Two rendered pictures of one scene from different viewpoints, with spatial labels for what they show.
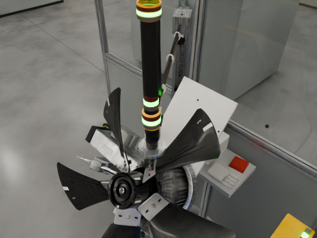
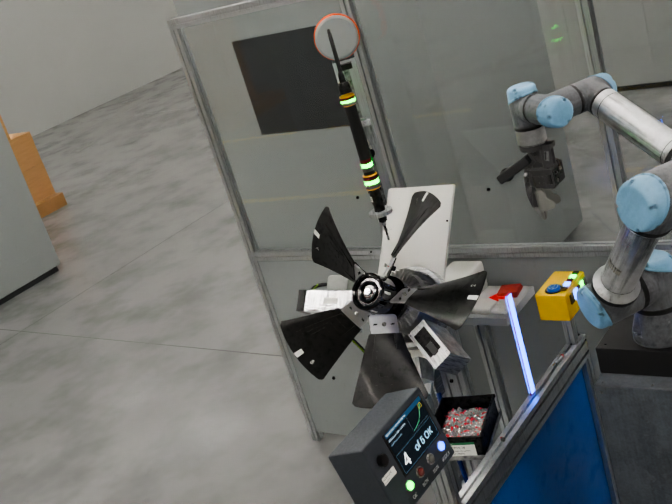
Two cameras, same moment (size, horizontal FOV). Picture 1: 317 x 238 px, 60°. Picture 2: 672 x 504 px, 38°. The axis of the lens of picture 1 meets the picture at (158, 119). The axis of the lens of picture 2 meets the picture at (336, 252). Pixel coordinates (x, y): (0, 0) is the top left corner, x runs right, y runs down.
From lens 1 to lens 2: 226 cm
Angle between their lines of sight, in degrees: 21
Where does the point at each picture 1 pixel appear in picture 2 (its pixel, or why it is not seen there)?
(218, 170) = (482, 303)
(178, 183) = (424, 281)
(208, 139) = (428, 201)
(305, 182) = (593, 267)
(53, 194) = not seen: outside the picture
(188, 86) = (398, 196)
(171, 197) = not seen: hidden behind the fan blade
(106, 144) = (326, 297)
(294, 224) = (561, 274)
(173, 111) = (392, 230)
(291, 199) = not seen: hidden behind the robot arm
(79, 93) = (195, 400)
